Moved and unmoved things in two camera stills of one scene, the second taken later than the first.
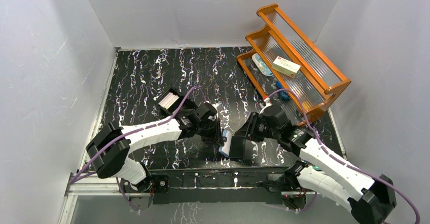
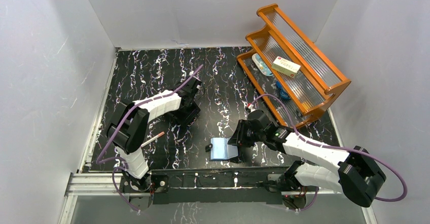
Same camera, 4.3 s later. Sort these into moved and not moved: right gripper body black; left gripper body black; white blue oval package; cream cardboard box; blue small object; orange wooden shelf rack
Moved: left gripper body black; right gripper body black
Not moved: cream cardboard box; orange wooden shelf rack; blue small object; white blue oval package
